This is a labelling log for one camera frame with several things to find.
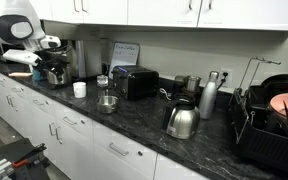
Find small whiteboard with writing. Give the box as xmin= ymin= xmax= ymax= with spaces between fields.
xmin=107 ymin=41 xmax=141 ymax=80

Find white upper cabinets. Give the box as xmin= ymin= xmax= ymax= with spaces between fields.
xmin=27 ymin=0 xmax=288 ymax=33

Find black pan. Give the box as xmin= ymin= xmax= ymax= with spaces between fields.
xmin=259 ymin=73 xmax=288 ymax=101

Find white cable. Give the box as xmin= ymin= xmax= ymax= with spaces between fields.
xmin=158 ymin=86 xmax=174 ymax=101

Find white cabinets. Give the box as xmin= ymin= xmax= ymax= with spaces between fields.
xmin=0 ymin=64 xmax=212 ymax=180
xmin=27 ymin=0 xmax=288 ymax=33

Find black commercial coffee machine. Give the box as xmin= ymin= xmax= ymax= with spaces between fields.
xmin=33 ymin=20 xmax=104 ymax=90

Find white lower cabinets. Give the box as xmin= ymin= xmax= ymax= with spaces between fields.
xmin=0 ymin=64 xmax=212 ymax=180

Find black robot cart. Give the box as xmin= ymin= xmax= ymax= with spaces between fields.
xmin=0 ymin=137 xmax=52 ymax=180

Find clear glass jar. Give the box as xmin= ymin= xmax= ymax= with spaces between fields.
xmin=96 ymin=74 xmax=110 ymax=98

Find teal mug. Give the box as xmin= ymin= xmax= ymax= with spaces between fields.
xmin=31 ymin=65 xmax=47 ymax=81

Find small silver pot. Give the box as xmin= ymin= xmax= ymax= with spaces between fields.
xmin=95 ymin=95 xmax=120 ymax=115

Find tan wooden board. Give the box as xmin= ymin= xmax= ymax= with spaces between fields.
xmin=8 ymin=71 xmax=34 ymax=79

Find silver water bottle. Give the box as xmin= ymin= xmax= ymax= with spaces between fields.
xmin=197 ymin=70 xmax=220 ymax=121

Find black coffee grinder steel cup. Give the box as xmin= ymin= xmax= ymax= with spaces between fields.
xmin=172 ymin=74 xmax=203 ymax=100

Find pink bowl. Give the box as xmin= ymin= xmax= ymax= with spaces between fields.
xmin=269 ymin=92 xmax=288 ymax=125

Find silver drawer handle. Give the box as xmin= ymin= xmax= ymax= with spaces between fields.
xmin=62 ymin=116 xmax=79 ymax=127
xmin=10 ymin=86 xmax=24 ymax=94
xmin=32 ymin=98 xmax=46 ymax=108
xmin=108 ymin=142 xmax=130 ymax=157

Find white wall outlet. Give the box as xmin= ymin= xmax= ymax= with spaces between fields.
xmin=219 ymin=67 xmax=234 ymax=89

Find black and silver toaster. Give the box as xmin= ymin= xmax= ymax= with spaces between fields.
xmin=111 ymin=64 xmax=160 ymax=102

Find black orange clamp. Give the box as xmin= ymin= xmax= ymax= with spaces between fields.
xmin=11 ymin=142 xmax=49 ymax=170

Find black dish rack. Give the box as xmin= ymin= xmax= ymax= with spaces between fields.
xmin=228 ymin=56 xmax=288 ymax=178

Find silver cabinet door handle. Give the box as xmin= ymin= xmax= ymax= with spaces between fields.
xmin=54 ymin=125 xmax=64 ymax=145
xmin=48 ymin=121 xmax=57 ymax=137

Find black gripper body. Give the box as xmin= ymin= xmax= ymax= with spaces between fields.
xmin=38 ymin=47 xmax=68 ymax=68

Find white ceramic mug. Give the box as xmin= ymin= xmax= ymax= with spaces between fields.
xmin=72 ymin=81 xmax=88 ymax=99

